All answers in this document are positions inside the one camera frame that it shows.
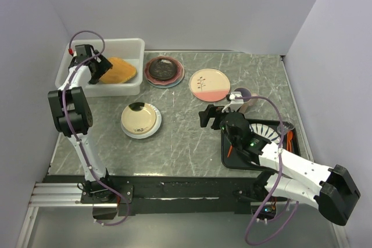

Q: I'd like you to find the orange woven-pattern square plate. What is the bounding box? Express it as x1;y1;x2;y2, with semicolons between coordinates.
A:
99;57;137;84

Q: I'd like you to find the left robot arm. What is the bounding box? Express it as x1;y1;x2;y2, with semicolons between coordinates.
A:
48;44;116;203

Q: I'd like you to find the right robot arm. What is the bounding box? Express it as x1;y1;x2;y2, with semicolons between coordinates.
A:
198;105;360;226

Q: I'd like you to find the white plate under bowl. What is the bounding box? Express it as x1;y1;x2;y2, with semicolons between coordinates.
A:
121;104;162;139

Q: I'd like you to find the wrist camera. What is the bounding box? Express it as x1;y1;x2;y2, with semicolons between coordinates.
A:
222;91;244;113
68;48;77;57

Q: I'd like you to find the cream and pink round plate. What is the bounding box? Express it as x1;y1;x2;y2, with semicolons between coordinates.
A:
189;69;231;102

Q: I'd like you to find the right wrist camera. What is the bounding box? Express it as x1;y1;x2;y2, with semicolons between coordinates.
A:
222;91;244;113

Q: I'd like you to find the beige mug with purple interior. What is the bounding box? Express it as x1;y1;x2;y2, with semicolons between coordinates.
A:
234;87;257;114

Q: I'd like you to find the white plate with blue stripes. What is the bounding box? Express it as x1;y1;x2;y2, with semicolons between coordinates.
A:
250;123;280;144

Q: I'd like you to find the black round patterned plate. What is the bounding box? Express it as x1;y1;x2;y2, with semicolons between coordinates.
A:
148;58;178;81

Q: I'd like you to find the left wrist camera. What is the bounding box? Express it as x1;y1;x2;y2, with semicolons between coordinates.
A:
68;48;77;57

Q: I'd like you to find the translucent white plastic bin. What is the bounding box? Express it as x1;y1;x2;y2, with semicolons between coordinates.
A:
55;38;145;98

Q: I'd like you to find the black rectangular serving tray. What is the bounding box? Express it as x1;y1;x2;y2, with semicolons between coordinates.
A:
221;118;301;171

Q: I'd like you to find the pink scalloped plate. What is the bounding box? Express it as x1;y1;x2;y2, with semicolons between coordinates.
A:
144;56;182;85

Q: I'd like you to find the clear drinking glass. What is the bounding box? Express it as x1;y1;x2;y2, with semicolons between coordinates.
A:
277;121;295;135

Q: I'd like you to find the aluminium rail frame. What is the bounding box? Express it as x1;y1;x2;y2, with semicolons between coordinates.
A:
14;47;349;248

